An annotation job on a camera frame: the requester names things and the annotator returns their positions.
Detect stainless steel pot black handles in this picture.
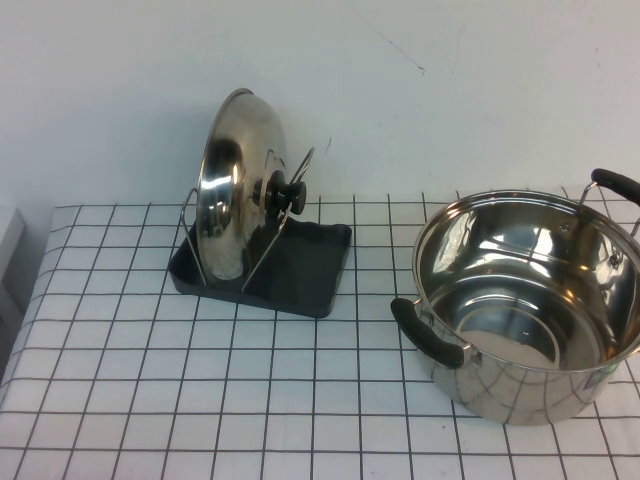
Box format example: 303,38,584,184
390,167,640,427

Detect dark tray wire lid rack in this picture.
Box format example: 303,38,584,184
167,145,354,320

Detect white black-grid tablecloth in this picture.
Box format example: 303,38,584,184
0,185,640,480

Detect steel pot lid black knob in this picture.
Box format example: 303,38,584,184
197,87,309,289

